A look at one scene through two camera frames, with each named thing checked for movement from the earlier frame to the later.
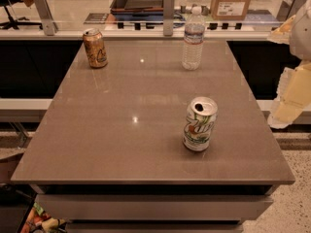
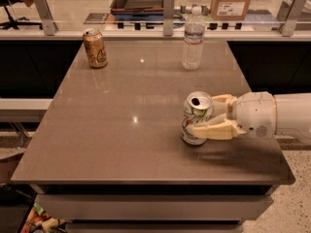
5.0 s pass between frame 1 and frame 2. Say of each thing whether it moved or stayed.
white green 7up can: moved
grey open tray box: stayed
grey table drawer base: stayed
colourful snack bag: stayed
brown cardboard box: stayed
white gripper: moved
